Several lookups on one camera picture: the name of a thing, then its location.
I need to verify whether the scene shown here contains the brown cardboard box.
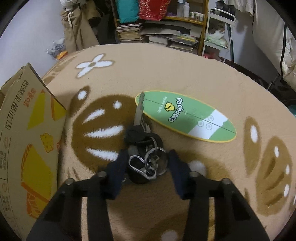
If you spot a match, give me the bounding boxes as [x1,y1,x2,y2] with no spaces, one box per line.
[1,64,66,240]

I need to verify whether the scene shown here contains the bunch of keys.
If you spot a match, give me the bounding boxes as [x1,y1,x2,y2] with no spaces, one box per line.
[125,92,168,185]

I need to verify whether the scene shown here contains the green oval Pochacco board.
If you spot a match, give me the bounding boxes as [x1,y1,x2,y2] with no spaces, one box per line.
[144,90,237,143]

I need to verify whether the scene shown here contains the beige patterned round rug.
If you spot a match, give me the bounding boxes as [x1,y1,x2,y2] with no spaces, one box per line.
[43,43,295,240]

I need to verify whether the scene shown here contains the plush toys in bag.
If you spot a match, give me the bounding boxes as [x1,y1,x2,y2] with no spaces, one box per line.
[46,37,68,60]

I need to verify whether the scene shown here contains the beige hanging coat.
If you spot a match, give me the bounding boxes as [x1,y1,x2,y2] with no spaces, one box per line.
[60,0,101,54]

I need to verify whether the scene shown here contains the white metal trolley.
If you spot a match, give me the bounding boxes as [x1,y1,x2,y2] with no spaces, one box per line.
[202,8,236,63]

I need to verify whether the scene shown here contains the stack of books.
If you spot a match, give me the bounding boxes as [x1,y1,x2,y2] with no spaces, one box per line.
[116,23,144,43]

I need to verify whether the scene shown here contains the wooden bookshelf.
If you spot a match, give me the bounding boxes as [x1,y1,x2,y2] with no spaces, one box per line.
[111,0,209,56]

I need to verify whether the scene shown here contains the teal bag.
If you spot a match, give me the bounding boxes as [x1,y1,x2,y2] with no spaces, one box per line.
[115,0,139,24]

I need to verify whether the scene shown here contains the red patterned gift bag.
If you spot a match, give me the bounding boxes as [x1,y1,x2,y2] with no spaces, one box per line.
[138,0,171,21]

